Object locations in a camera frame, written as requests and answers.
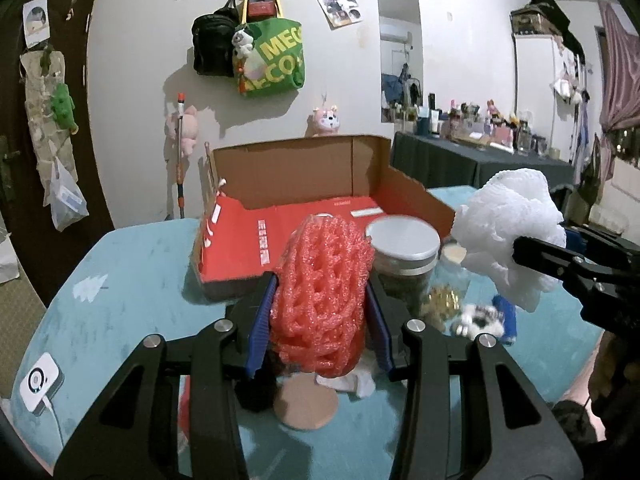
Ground white mesh bath pouf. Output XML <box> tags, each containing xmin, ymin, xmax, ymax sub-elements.
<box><xmin>451</xmin><ymin>168</ymin><xmax>566</xmax><ymax>312</ymax></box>

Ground white tissue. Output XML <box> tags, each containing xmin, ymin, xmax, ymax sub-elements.
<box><xmin>316</xmin><ymin>350</ymin><xmax>380</xmax><ymax>399</ymax></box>

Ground red foam net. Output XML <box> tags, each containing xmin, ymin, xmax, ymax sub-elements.
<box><xmin>270</xmin><ymin>214</ymin><xmax>374</xmax><ymax>378</ymax></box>

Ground white furry star bow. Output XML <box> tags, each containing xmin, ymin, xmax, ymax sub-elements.
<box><xmin>449</xmin><ymin>304</ymin><xmax>504</xmax><ymax>340</ymax></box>

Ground small glass jar gold beads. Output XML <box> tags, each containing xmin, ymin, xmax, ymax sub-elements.
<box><xmin>420</xmin><ymin>242</ymin><xmax>471</xmax><ymax>332</ymax></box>

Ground white charger pad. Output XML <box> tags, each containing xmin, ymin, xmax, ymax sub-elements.
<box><xmin>18</xmin><ymin>352</ymin><xmax>64</xmax><ymax>414</ymax></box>

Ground large glass jar dark contents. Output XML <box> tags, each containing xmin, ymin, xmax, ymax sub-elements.
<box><xmin>366</xmin><ymin>214</ymin><xmax>440</xmax><ymax>318</ymax></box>

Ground dark cloth covered side table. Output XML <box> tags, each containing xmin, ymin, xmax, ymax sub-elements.
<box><xmin>390</xmin><ymin>132</ymin><xmax>574</xmax><ymax>188</ymax></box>

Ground teal plush tablecloth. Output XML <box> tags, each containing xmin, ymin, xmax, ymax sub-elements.
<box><xmin>8</xmin><ymin>185</ymin><xmax>606</xmax><ymax>480</ymax></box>

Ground white wardrobe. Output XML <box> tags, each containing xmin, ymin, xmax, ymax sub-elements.
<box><xmin>513</xmin><ymin>35</ymin><xmax>585</xmax><ymax>164</ymax></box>

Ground red cardboard box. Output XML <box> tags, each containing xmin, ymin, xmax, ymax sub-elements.
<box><xmin>191</xmin><ymin>136</ymin><xmax>454</xmax><ymax>301</ymax></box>

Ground plastic bag on door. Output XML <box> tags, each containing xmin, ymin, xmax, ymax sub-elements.
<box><xmin>50</xmin><ymin>157</ymin><xmax>89</xmax><ymax>232</ymax></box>

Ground pink pig plush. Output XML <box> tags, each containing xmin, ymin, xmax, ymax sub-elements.
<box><xmin>166</xmin><ymin>105</ymin><xmax>198</xmax><ymax>157</ymax></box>

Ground green tote bag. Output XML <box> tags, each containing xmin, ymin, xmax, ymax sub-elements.
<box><xmin>231</xmin><ymin>0</ymin><xmax>306</xmax><ymax>98</ymax></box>

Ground green plush on door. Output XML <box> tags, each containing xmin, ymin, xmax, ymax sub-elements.
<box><xmin>50</xmin><ymin>84</ymin><xmax>79</xmax><ymax>134</ymax></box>

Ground black backpack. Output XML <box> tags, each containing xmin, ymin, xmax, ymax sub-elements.
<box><xmin>191</xmin><ymin>0</ymin><xmax>240</xmax><ymax>77</ymax></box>

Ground wall mirror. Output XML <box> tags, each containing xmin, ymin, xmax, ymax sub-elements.
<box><xmin>378</xmin><ymin>0</ymin><xmax>423</xmax><ymax>124</ymax></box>

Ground pink plush toy on wall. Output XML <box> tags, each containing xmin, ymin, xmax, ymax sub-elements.
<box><xmin>306</xmin><ymin>96</ymin><xmax>341</xmax><ymax>138</ymax></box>

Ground photo poster on wall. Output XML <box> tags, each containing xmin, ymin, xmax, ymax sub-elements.
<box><xmin>317</xmin><ymin>0</ymin><xmax>362</xmax><ymax>29</ymax></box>

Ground mop handle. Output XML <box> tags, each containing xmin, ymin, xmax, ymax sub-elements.
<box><xmin>176</xmin><ymin>92</ymin><xmax>186</xmax><ymax>219</ymax></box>

